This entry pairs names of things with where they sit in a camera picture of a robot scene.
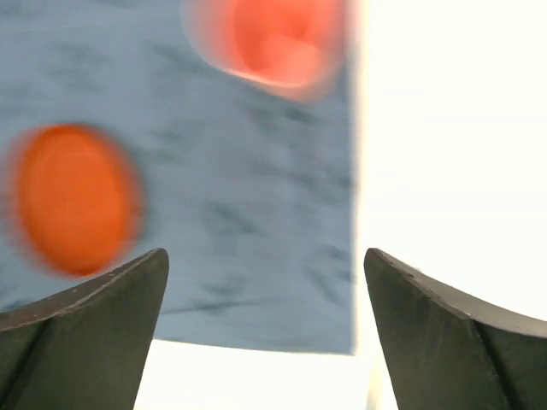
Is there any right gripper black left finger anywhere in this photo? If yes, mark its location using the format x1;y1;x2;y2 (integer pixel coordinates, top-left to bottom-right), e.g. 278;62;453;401
1;249;169;410

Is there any pink plastic cup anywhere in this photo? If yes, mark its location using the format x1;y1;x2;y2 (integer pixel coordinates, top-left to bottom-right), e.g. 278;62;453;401
181;1;347;102

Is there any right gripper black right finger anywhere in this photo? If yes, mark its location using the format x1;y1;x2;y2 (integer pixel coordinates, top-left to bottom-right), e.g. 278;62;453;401
364;249;546;410

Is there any red plastic plate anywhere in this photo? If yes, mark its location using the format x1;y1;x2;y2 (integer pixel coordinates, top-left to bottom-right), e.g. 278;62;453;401
1;123;146;278

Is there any blue letter-print placemat cloth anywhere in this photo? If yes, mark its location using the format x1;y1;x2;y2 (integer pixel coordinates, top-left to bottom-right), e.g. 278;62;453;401
1;1;355;354

